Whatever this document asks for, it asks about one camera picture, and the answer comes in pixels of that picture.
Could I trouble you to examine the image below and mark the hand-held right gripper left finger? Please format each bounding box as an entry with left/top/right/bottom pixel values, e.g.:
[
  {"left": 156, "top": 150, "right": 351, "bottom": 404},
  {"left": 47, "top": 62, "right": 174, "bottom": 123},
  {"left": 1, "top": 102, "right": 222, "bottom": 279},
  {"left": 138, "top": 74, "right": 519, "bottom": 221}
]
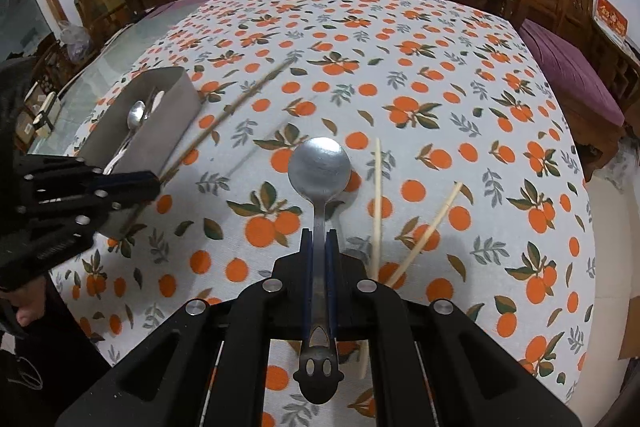
[{"left": 55, "top": 227, "right": 314, "bottom": 427}]

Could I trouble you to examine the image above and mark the light wooden chopstick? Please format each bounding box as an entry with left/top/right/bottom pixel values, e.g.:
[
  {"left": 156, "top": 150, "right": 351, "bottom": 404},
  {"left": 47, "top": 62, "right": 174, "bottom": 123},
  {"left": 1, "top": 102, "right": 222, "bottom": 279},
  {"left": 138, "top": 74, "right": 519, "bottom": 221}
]
[
  {"left": 384, "top": 181, "right": 464, "bottom": 289},
  {"left": 360, "top": 137, "right": 383, "bottom": 379}
]

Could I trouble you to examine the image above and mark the crumpled plastic bag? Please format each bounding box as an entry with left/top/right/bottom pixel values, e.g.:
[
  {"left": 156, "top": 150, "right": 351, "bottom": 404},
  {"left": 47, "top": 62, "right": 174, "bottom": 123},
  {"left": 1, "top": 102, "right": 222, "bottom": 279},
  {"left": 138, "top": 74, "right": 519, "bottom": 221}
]
[{"left": 56, "top": 20, "right": 94, "bottom": 64}]

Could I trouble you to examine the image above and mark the metal spoon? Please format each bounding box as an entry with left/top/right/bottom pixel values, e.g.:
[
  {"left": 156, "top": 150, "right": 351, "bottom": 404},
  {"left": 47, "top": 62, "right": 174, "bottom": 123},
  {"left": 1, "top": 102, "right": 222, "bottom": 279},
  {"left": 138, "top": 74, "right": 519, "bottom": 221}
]
[
  {"left": 102, "top": 99, "right": 148, "bottom": 174},
  {"left": 287, "top": 136, "right": 352, "bottom": 406}
]

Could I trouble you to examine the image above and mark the brown wooden chopstick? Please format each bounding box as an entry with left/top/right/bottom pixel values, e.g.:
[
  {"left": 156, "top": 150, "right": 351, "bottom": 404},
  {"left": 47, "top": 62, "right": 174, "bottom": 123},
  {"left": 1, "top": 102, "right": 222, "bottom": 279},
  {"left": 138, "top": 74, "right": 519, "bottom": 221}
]
[
  {"left": 125, "top": 99, "right": 242, "bottom": 230},
  {"left": 161, "top": 58, "right": 296, "bottom": 184}
]

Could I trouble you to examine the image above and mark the rectangular metal tray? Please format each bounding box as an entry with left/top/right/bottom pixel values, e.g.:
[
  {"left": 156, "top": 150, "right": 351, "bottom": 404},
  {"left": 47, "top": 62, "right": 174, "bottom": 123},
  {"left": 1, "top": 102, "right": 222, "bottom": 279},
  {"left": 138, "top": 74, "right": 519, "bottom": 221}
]
[{"left": 77, "top": 66, "right": 202, "bottom": 239}]

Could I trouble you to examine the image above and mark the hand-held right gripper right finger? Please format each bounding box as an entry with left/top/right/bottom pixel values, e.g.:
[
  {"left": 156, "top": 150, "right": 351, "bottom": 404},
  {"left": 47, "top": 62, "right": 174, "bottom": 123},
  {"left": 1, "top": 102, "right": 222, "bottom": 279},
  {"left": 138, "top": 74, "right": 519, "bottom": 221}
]
[{"left": 325, "top": 227, "right": 584, "bottom": 427}]

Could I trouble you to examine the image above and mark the red gift box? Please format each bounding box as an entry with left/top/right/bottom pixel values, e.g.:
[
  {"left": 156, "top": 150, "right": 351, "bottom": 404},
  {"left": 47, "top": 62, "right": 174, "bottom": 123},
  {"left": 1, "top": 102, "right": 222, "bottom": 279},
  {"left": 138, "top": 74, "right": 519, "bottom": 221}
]
[{"left": 592, "top": 0, "right": 630, "bottom": 41}]

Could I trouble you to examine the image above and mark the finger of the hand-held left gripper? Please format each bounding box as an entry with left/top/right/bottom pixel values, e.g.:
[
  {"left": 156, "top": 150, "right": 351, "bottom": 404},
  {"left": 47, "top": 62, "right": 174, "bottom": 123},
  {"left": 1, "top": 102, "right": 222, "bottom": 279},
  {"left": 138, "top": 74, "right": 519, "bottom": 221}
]
[
  {"left": 75, "top": 159, "right": 162, "bottom": 198},
  {"left": 75, "top": 191, "right": 162, "bottom": 239}
]

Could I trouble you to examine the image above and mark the purple armchair cushion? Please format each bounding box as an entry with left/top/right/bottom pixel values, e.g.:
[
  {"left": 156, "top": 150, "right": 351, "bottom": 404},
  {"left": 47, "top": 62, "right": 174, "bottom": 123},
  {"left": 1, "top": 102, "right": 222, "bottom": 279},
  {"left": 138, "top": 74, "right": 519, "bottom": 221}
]
[{"left": 519, "top": 19, "right": 627, "bottom": 128}]

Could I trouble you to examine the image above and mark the orange fruit print tablecloth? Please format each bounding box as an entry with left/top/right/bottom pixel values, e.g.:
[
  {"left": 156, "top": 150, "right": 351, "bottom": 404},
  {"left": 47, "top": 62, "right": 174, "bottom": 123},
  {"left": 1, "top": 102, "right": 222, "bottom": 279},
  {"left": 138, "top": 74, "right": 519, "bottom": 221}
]
[{"left": 50, "top": 0, "right": 599, "bottom": 427}]

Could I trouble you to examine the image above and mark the person's left hand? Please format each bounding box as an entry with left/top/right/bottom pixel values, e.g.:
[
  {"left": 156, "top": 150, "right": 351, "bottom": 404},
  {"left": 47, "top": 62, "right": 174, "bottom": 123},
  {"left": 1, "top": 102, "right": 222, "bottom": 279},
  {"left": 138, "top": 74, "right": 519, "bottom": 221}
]
[{"left": 14, "top": 278, "right": 50, "bottom": 327}]

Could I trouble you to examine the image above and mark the glass top table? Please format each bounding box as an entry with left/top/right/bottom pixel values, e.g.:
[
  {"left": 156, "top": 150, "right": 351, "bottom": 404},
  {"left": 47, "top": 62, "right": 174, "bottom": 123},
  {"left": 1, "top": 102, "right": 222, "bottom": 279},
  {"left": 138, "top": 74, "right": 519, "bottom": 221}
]
[{"left": 27, "top": 21, "right": 156, "bottom": 155}]

